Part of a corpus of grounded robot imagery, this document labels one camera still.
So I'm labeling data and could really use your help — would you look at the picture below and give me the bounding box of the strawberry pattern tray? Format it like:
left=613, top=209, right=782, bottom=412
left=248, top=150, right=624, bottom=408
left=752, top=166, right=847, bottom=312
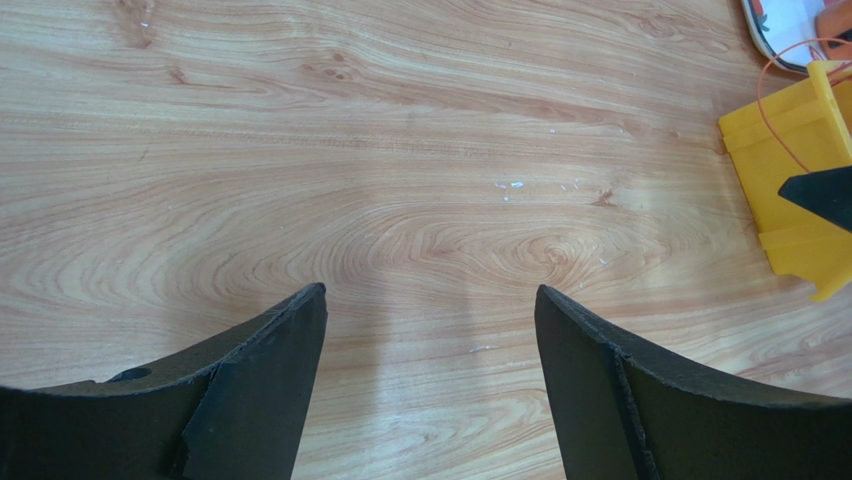
left=739, top=0, right=835, bottom=74

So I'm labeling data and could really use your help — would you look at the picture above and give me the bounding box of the yellow plastic bin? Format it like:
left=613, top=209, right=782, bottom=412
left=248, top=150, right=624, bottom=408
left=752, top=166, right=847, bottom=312
left=718, top=60, right=851, bottom=301

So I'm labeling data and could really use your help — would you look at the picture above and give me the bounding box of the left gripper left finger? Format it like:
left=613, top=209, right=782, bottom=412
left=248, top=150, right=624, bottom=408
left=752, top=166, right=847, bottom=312
left=1, top=283, right=328, bottom=479

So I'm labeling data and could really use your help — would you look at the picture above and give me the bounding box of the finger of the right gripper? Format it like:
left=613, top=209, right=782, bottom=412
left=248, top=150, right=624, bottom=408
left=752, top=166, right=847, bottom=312
left=778, top=166, right=851, bottom=232

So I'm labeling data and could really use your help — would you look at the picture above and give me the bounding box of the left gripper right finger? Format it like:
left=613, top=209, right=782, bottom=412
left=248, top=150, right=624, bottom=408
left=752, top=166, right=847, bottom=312
left=534, top=285, right=851, bottom=479

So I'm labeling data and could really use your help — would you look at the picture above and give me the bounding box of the orange mug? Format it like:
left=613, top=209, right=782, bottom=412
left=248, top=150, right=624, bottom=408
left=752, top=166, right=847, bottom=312
left=815, top=0, right=851, bottom=60

